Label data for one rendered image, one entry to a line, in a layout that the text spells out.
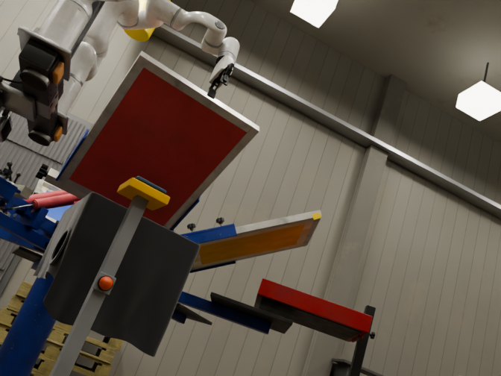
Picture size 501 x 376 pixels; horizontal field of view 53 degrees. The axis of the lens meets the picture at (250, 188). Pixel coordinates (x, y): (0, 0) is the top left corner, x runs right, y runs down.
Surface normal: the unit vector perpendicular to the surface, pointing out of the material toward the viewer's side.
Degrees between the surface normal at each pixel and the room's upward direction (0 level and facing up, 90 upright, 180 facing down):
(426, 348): 90
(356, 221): 90
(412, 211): 90
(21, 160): 90
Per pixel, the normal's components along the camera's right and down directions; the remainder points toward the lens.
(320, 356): 0.35, -0.26
